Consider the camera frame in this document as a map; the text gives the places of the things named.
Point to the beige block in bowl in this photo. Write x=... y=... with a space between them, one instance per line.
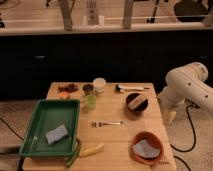
x=138 y=103

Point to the yellow toy banana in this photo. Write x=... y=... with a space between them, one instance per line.
x=91 y=150

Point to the black handled white brush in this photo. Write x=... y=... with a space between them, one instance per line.
x=122 y=88

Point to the white device on counter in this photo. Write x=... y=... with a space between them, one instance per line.
x=92 y=12

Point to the small dark cup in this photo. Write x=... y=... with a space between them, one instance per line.
x=88 y=89

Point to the small orange toy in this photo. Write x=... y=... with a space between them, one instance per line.
x=64 y=95

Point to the blue sponge in tray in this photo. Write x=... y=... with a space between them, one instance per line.
x=56 y=134

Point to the orange bowl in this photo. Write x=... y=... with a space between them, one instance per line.
x=154 y=141

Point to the blue cloth in bowl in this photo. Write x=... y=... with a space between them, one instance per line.
x=145 y=150

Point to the white cup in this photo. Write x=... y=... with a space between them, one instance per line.
x=99 y=84

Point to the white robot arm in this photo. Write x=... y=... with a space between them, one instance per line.
x=186 y=82

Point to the green toy vegetable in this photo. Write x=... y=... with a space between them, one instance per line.
x=71 y=160

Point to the silver metal fork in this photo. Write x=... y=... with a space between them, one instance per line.
x=101 y=124

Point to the green plastic tray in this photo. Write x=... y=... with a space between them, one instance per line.
x=47 y=116

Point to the dark red toy food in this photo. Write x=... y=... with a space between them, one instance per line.
x=68 y=88

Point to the green translucent cup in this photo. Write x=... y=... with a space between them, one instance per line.
x=90 y=101

